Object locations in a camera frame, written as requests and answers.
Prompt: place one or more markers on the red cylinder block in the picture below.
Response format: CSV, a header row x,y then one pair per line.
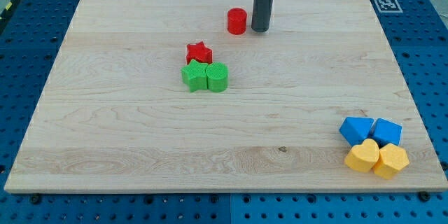
x,y
236,21

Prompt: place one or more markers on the green cylinder block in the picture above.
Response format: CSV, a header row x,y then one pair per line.
x,y
217,77

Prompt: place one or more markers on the green star block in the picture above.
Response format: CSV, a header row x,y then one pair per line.
x,y
194,75

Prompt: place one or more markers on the red star block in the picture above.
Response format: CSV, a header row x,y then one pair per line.
x,y
199,52

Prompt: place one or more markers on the light wooden board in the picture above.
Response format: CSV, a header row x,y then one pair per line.
x,y
115,116

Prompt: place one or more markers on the blue pentagon block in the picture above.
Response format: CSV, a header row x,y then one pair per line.
x,y
356,129

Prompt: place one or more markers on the yellow heart block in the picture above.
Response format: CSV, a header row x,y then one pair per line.
x,y
363,157

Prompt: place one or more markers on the blue cube block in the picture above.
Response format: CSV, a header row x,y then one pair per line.
x,y
386,132

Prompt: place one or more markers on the yellow hexagon block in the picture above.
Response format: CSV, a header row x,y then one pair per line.
x,y
392,160

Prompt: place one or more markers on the white fiducial marker tag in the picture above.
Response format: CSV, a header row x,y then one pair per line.
x,y
388,6

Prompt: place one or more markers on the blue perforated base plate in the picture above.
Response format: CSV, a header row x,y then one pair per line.
x,y
30,42

